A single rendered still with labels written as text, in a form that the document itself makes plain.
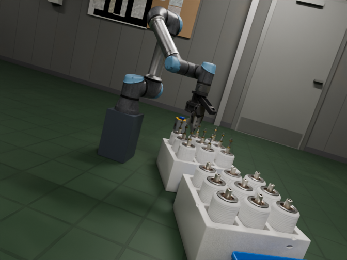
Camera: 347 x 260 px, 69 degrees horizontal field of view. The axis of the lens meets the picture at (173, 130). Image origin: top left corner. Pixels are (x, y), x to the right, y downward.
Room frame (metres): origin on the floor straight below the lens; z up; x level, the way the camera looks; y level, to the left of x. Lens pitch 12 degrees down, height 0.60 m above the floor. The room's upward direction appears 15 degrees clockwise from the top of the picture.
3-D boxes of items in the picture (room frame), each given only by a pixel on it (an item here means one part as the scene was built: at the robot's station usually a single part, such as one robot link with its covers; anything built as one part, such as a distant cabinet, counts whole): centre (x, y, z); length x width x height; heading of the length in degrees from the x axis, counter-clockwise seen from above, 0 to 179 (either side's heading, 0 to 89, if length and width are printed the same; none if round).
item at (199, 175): (1.03, -0.18, 0.16); 0.10 x 0.10 x 0.18
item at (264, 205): (0.83, -0.35, 0.25); 0.08 x 0.08 x 0.01
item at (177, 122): (1.74, -0.03, 0.16); 0.07 x 0.07 x 0.31; 15
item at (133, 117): (1.55, 0.31, 0.15); 0.18 x 0.18 x 0.30; 81
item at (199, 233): (0.94, -0.33, 0.09); 0.39 x 0.39 x 0.18; 13
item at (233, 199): (0.80, -0.24, 0.25); 0.08 x 0.08 x 0.01
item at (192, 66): (1.40, 0.00, 0.64); 0.11 x 0.11 x 0.08; 45
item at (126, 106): (1.55, 0.31, 0.35); 0.15 x 0.15 x 0.10
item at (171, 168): (1.48, -0.18, 0.09); 0.39 x 0.39 x 0.18; 15
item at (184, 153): (1.33, -0.10, 0.16); 0.10 x 0.10 x 0.18
